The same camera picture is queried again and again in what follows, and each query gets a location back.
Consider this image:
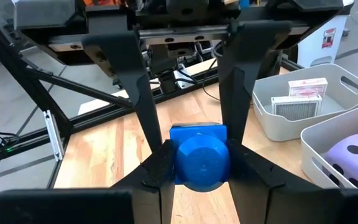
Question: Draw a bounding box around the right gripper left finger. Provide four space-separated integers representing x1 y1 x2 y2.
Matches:
110 139 177 224

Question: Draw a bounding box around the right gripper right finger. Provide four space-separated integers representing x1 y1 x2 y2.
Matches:
227 139 285 224

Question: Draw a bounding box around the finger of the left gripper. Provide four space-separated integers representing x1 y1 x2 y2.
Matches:
82 30 164 154
218 20 294 144

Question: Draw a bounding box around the small blue brick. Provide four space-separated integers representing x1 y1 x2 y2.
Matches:
168 123 231 193

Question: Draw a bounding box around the black and white card deck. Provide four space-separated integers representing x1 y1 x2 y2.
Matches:
270 95 323 121

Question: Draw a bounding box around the purple foam die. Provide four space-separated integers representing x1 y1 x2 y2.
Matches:
321 133 358 189

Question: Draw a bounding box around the grey plastic bin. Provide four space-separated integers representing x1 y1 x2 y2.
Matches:
300 101 358 190
252 63 358 142

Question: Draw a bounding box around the white trash can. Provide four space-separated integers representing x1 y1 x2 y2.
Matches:
296 0 349 68

